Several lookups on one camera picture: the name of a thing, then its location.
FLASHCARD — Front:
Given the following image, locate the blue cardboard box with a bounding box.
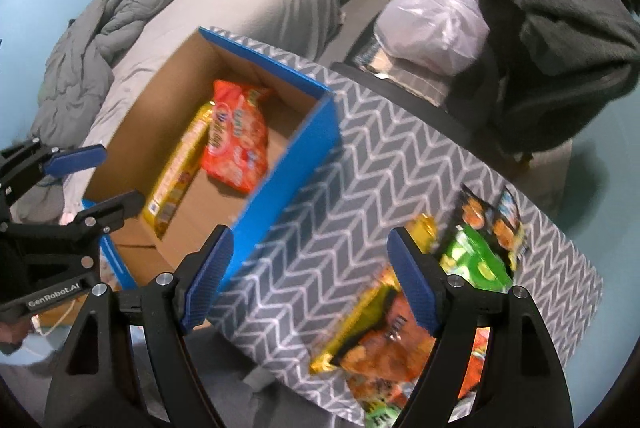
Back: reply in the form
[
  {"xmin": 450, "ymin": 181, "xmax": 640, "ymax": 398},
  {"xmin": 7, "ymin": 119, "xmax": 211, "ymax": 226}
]
[{"xmin": 82, "ymin": 26, "xmax": 343, "ymax": 294}]

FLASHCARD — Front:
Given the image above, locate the white plastic bag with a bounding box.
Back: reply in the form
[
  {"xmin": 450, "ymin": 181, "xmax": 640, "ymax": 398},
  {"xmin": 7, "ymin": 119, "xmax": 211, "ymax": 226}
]
[{"xmin": 375, "ymin": 0, "xmax": 491, "ymax": 77}]

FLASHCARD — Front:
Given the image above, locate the orange bag green lettering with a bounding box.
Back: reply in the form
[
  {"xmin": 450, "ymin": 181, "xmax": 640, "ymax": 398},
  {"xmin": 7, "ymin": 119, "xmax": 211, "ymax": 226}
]
[{"xmin": 350, "ymin": 375, "xmax": 418, "ymax": 428}]

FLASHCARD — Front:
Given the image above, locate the black snack bag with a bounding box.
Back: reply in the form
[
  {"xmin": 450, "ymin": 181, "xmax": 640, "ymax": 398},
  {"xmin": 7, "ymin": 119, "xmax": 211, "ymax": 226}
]
[{"xmin": 457, "ymin": 184, "xmax": 530, "ymax": 271}]

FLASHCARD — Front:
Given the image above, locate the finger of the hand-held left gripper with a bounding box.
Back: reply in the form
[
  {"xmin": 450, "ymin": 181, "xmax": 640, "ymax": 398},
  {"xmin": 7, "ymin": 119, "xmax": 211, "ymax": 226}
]
[
  {"xmin": 0, "ymin": 190, "xmax": 146, "ymax": 272},
  {"xmin": 0, "ymin": 139, "xmax": 108, "ymax": 209}
]

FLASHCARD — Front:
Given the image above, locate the grey fleece jacket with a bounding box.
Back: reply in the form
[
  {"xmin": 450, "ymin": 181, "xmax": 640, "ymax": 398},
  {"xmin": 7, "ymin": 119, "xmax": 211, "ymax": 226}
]
[{"xmin": 487, "ymin": 0, "xmax": 640, "ymax": 154}]

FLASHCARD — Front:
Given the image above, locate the gold snack packet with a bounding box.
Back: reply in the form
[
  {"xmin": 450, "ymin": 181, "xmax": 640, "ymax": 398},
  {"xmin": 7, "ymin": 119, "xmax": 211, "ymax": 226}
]
[{"xmin": 407, "ymin": 214, "xmax": 441, "ymax": 255}]

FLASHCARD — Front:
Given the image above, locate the grey duvet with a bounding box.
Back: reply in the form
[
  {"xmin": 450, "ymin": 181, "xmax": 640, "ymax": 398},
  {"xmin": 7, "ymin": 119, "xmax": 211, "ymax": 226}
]
[{"xmin": 30, "ymin": 0, "xmax": 226, "ymax": 149}]

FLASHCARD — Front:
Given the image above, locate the green snack bag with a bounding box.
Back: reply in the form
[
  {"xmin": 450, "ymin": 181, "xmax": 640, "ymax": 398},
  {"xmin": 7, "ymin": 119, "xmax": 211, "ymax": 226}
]
[{"xmin": 437, "ymin": 223, "xmax": 513, "ymax": 294}]

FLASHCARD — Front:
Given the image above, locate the orange snack bag white print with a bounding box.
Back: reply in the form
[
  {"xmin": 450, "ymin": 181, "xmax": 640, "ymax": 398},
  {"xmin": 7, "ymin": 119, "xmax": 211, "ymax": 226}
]
[{"xmin": 200, "ymin": 79, "xmax": 273, "ymax": 195}]

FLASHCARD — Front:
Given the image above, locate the grey checked cushion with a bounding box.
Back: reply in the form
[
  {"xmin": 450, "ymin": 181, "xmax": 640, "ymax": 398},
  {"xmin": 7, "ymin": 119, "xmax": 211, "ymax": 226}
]
[{"xmin": 350, "ymin": 33, "xmax": 453, "ymax": 109}]

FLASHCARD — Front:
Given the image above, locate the orange chip bag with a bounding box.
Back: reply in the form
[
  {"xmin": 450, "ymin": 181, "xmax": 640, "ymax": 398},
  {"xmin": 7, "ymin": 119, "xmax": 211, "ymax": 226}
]
[{"xmin": 340, "ymin": 268, "xmax": 493, "ymax": 404}]

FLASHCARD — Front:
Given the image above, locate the grey chevron tablecloth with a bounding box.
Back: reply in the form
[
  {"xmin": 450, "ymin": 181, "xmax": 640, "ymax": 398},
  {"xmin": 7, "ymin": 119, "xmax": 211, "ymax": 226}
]
[{"xmin": 197, "ymin": 26, "xmax": 604, "ymax": 426}]

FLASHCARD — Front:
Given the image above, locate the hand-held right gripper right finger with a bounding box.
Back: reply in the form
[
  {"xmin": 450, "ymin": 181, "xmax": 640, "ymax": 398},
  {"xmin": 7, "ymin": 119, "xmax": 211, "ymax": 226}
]
[{"xmin": 387, "ymin": 226, "xmax": 576, "ymax": 428}]

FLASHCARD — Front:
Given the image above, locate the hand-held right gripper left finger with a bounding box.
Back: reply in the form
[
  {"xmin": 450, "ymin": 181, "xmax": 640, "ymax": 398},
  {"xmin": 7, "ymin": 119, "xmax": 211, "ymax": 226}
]
[{"xmin": 44, "ymin": 224, "xmax": 235, "ymax": 428}]

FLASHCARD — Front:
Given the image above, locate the yellow snack bar packet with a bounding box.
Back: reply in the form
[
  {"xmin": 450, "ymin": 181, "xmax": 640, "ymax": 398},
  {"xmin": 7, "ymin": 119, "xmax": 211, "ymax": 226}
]
[{"xmin": 308, "ymin": 283, "xmax": 396, "ymax": 376}]

